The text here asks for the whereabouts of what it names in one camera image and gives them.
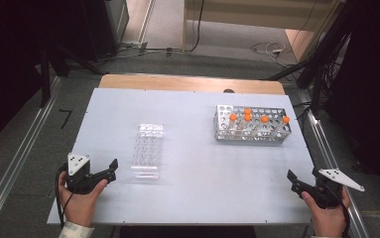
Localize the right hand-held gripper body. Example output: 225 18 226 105
310 168 366 209

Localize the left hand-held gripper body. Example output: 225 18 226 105
65 153 103 195

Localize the clear acrylic tube rack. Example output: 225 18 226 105
130 123 165 180

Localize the perforated metal tube rack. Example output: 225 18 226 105
212 104 293 145

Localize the person's right hand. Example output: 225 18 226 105
301 188 351 238

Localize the person's left hand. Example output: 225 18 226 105
58 171 109 228

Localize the white work board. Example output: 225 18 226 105
47 87 334 226

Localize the black metal stand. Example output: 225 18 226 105
38 42 106 109
262 0 355 112

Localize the wooden table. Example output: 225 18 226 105
97 73 287 96

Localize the grey power strip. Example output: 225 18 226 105
120 41 149 52

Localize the black cabinet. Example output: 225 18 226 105
80 0 131 62

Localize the light wooden furniture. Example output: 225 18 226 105
182 0 348 62

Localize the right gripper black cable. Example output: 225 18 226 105
322 183 352 238

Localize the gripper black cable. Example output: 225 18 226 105
322 183 352 238
55 163 75 230

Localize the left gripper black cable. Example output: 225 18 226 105
55 163 75 230

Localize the aluminium floor rail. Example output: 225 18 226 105
297 88 371 238
0 75 63 238

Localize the bundle of black cables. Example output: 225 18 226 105
318 32 351 87

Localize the white floor cable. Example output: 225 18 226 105
250 41 289 61

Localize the black hanging cable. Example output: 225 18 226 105
185 0 207 54

